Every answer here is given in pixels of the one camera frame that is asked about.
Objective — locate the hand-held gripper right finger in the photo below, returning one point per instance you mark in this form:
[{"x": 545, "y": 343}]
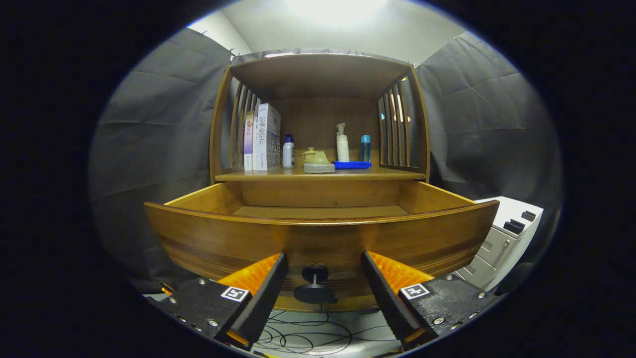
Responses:
[{"x": 385, "y": 296}]

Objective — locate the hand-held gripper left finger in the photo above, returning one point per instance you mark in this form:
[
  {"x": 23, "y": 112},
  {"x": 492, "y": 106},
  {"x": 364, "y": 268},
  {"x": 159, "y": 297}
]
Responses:
[{"x": 263, "y": 296}]

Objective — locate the brown wooden drawer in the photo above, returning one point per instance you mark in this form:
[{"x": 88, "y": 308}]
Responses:
[{"x": 238, "y": 238}]

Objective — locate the green soap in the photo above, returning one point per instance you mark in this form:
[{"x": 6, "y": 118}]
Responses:
[{"x": 319, "y": 164}]

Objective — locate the wooden countertop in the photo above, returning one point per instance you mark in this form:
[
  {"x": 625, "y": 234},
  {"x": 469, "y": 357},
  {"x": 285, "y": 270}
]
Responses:
[{"x": 392, "y": 174}]

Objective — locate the white filing cabinet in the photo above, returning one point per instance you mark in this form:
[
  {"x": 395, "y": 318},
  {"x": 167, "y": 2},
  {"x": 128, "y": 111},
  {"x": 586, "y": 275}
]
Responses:
[{"x": 502, "y": 238}]

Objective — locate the brown wooden cabinet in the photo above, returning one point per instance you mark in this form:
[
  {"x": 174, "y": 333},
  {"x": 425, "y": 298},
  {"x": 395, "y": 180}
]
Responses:
[{"x": 323, "y": 74}]

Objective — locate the blue folded cloth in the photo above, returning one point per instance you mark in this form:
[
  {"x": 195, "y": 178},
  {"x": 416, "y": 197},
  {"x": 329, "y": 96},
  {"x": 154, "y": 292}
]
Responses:
[{"x": 354, "y": 164}]

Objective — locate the white bottle with blue cap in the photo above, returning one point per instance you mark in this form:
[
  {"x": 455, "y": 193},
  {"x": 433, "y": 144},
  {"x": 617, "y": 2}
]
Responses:
[{"x": 288, "y": 154}]

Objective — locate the yellow lidded teacup with saucer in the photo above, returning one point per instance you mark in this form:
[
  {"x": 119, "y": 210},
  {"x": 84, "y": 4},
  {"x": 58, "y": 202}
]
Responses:
[{"x": 308, "y": 155}]

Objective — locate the teal bottle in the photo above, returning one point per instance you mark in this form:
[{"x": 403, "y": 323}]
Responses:
[{"x": 365, "y": 148}]

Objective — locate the purple book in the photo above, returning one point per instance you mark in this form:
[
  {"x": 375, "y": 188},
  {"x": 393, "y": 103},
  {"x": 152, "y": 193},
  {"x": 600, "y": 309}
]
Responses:
[{"x": 248, "y": 141}]

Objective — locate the white pump bottle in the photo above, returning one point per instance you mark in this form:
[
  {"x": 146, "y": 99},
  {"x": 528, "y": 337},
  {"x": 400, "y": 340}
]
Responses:
[{"x": 343, "y": 146}]

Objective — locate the large white book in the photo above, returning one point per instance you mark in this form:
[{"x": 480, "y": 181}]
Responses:
[{"x": 267, "y": 139}]

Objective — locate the black backdrop cloth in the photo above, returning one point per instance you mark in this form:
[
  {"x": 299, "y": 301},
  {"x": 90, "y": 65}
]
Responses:
[{"x": 149, "y": 139}]

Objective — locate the large ceiling light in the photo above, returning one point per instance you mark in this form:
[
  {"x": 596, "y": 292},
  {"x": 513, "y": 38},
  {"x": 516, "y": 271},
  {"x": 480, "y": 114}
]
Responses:
[{"x": 338, "y": 7}]

